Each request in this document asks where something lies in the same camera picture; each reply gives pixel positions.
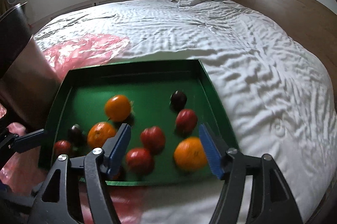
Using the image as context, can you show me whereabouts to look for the red fruit in tray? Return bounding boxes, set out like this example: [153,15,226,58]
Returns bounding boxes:
[126,147,155,175]
[175,109,198,134]

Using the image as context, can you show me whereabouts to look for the green tray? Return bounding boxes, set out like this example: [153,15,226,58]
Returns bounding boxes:
[38,59,238,186]

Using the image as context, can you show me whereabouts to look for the pink plastic sheet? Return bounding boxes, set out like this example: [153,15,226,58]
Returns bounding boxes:
[1,34,143,223]

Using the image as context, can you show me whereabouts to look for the white bed sheet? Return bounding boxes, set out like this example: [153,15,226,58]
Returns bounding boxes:
[35,0,336,221]

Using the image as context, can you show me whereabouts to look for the large wrinkled orange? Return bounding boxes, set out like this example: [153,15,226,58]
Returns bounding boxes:
[87,122,116,149]

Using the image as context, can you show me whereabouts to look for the wooden headboard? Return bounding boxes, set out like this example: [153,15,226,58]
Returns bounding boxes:
[214,0,337,77]

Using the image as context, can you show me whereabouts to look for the red fruit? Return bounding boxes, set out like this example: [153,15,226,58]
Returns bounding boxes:
[175,109,198,134]
[140,126,166,155]
[126,147,155,175]
[54,140,72,157]

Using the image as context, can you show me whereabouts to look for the dark plum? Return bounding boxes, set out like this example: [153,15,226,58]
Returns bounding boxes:
[170,90,187,111]
[67,124,87,147]

